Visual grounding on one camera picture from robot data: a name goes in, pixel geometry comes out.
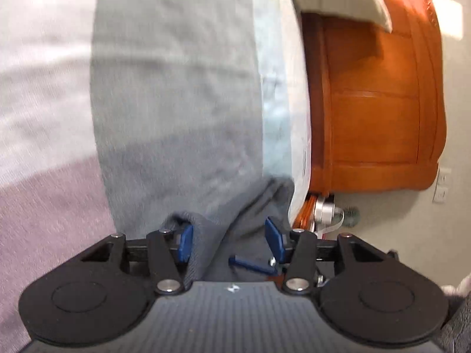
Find dark grey pants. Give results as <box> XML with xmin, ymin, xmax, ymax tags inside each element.
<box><xmin>162</xmin><ymin>176</ymin><xmax>295</xmax><ymax>284</ymax></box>

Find silver metal canister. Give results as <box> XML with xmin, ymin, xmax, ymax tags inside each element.
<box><xmin>313</xmin><ymin>196</ymin><xmax>344</xmax><ymax>229</ymax></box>

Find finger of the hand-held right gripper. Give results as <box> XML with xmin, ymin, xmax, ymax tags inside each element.
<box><xmin>228</xmin><ymin>255</ymin><xmax>279</xmax><ymax>275</ymax></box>

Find wooden headboard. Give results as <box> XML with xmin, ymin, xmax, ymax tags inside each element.
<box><xmin>300</xmin><ymin>0</ymin><xmax>447</xmax><ymax>194</ymax></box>

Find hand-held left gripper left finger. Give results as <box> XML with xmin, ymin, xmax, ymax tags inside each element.
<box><xmin>79</xmin><ymin>225</ymin><xmax>194</xmax><ymax>295</ymax></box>

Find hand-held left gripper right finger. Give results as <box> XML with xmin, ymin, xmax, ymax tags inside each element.
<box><xmin>265</xmin><ymin>217</ymin><xmax>391</xmax><ymax>295</ymax></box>

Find large cream printed pillow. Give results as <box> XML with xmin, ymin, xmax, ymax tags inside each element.
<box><xmin>287</xmin><ymin>0</ymin><xmax>394</xmax><ymax>33</ymax></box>

